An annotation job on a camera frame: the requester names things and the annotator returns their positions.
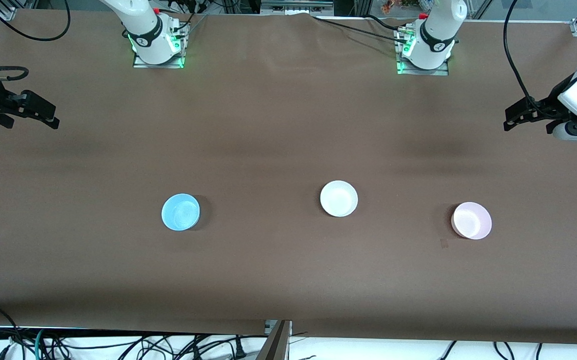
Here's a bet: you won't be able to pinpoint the pink bowl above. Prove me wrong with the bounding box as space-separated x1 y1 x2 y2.
451 201 493 240

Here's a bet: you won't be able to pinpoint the blue bowl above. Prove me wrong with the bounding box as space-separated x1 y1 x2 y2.
161 193 201 232

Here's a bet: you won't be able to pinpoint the white bowl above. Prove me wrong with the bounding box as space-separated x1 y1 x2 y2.
319 180 359 218

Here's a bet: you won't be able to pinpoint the brown table cover sheet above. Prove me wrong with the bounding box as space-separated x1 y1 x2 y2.
0 9 577 346

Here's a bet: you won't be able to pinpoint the colourful small toys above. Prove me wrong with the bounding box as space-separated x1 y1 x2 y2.
381 0 434 14

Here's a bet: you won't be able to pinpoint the grey metal device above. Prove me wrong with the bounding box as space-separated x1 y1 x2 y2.
261 0 334 16

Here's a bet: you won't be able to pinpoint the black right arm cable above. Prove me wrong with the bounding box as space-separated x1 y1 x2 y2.
0 0 72 82

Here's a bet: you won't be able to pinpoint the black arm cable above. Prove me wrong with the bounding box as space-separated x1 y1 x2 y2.
0 0 72 82
502 0 562 121

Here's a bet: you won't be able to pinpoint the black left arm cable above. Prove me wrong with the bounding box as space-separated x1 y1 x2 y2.
502 0 562 121

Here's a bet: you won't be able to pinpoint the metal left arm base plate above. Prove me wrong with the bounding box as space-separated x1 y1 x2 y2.
396 25 450 77

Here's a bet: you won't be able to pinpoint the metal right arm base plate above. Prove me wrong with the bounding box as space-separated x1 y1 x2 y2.
132 22 187 69

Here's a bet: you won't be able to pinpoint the black base cable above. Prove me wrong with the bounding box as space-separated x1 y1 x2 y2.
367 14 407 31
311 16 402 41

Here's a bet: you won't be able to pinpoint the teal cable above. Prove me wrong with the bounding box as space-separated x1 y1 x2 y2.
33 329 47 360

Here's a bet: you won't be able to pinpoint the aluminium profile post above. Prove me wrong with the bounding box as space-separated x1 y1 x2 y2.
256 320 293 360

